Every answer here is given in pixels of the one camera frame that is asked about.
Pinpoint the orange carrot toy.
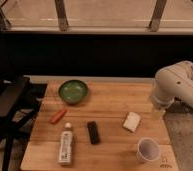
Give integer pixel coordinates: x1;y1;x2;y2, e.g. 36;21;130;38
50;108;67;124

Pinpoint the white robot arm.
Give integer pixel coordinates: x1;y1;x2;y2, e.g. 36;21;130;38
150;61;193;120

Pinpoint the white sponge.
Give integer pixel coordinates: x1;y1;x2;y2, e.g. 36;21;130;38
123;112;141;132

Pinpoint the white bottle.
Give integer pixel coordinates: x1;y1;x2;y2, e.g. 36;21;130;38
58;123;73;166

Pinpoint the green bowl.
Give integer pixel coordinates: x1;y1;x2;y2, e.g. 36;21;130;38
58;80;88;105

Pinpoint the black eraser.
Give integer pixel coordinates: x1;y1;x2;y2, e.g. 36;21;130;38
87;121;100;144

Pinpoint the white paper cup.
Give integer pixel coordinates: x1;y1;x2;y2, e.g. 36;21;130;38
136;137;161;163

